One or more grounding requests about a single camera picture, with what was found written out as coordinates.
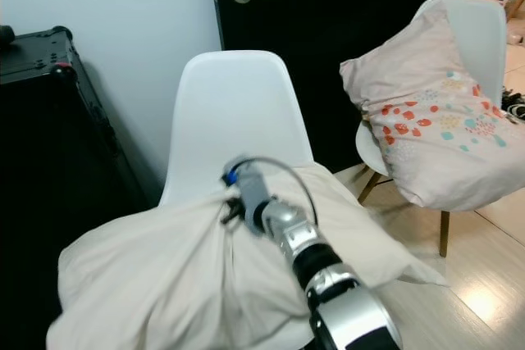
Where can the white plastic shell chair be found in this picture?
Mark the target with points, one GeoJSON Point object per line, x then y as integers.
{"type": "Point", "coordinates": [480, 34]}
{"type": "Point", "coordinates": [238, 112]}

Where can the plain beige pillow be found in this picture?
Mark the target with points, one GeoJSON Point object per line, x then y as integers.
{"type": "Point", "coordinates": [172, 284]}

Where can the beige pillow with colourful print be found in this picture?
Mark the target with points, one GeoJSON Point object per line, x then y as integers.
{"type": "Point", "coordinates": [443, 161]}

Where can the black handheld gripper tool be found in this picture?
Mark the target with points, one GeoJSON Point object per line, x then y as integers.
{"type": "Point", "coordinates": [513, 106]}

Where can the black door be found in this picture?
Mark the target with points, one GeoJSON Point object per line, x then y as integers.
{"type": "Point", "coordinates": [336, 38]}

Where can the black flight case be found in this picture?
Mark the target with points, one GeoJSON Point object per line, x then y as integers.
{"type": "Point", "coordinates": [66, 161]}

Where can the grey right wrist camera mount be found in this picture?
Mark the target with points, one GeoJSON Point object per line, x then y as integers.
{"type": "Point", "coordinates": [253, 194]}

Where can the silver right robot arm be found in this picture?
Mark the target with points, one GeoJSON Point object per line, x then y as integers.
{"type": "Point", "coordinates": [353, 317]}

